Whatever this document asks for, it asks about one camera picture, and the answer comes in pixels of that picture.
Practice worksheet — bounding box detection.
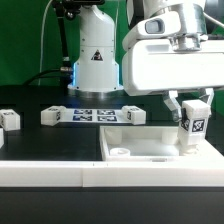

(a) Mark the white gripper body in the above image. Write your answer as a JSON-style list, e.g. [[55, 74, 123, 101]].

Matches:
[[122, 41, 224, 96]]

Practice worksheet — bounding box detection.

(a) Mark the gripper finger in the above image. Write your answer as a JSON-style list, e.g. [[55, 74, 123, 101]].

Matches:
[[199, 88, 214, 107], [163, 90, 182, 122]]

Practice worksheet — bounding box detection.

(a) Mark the white square tabletop part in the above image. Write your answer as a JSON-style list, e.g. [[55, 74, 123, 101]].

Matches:
[[100, 126, 202, 162]]

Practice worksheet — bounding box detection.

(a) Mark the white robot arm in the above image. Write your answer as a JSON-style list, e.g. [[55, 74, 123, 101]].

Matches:
[[68, 0, 224, 120]]

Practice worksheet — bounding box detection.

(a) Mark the marker sheet on table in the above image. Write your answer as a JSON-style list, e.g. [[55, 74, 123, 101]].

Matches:
[[61, 108, 125, 123]]

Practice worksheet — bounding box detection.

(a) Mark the white part at left edge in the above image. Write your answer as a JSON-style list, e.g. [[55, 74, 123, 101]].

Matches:
[[0, 128, 4, 149]]

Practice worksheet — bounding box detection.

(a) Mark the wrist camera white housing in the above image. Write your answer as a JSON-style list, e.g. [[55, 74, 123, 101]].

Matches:
[[122, 11, 181, 51]]

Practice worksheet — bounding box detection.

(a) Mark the white fence right wall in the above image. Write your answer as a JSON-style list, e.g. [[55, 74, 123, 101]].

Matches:
[[199, 140, 224, 161]]

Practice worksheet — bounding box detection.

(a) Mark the white fence wall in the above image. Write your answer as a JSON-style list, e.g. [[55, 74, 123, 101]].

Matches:
[[0, 160, 224, 187], [199, 140, 224, 161]]

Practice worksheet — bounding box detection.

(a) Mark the black cable bundle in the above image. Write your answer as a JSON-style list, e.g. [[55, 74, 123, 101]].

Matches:
[[22, 66, 74, 86]]

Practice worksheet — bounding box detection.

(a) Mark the white cable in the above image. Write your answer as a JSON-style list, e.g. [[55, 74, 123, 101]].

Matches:
[[37, 0, 54, 87]]

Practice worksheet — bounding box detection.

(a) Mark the white fence front wall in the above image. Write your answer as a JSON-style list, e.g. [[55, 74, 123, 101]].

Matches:
[[0, 160, 224, 187]]

